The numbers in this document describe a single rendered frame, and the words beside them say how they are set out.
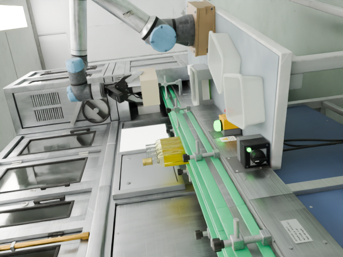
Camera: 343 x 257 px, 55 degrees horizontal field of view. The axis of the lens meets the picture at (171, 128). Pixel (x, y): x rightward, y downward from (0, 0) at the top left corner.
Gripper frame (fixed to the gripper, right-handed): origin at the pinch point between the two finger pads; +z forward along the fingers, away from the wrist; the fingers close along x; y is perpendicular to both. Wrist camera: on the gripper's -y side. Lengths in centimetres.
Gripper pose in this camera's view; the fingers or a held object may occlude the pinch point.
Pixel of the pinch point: (145, 86)
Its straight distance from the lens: 151.6
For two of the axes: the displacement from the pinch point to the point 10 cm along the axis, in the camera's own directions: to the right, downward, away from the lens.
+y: -1.2, -4.8, 8.7
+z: 9.9, -1.3, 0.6
